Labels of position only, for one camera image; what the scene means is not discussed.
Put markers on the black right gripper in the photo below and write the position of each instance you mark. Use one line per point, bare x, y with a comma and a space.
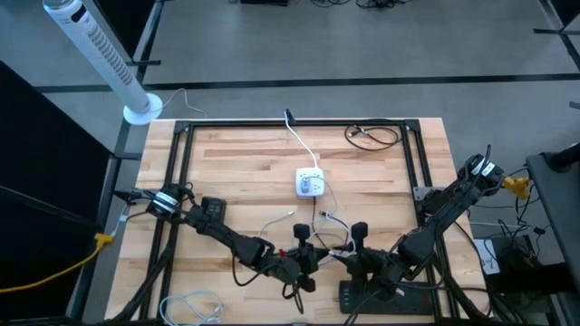
383, 274

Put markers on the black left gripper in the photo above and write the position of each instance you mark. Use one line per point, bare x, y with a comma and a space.
285, 267

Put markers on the light blue USB charger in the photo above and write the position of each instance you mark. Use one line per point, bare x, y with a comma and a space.
308, 186

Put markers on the white power cube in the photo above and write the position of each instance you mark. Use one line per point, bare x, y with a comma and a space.
319, 172

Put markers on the black power adapter block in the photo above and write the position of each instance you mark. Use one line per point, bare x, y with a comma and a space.
214, 209

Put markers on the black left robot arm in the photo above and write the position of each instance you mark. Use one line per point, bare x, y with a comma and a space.
217, 228

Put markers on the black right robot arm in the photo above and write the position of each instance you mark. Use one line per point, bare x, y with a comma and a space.
453, 204

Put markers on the long black power strip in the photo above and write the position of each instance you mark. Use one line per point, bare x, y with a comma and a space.
408, 299

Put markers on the white box with writing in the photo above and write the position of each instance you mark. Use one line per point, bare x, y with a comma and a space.
488, 258

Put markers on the black equipment box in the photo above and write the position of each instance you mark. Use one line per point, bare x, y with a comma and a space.
516, 258

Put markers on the black desk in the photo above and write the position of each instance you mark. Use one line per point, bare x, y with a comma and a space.
559, 204

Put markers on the flat black floor device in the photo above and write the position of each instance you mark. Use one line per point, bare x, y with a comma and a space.
263, 2

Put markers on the black curtain divider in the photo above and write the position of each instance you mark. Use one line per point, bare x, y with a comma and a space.
122, 22
36, 181
566, 9

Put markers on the white tower fan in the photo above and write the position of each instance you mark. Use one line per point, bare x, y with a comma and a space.
104, 59

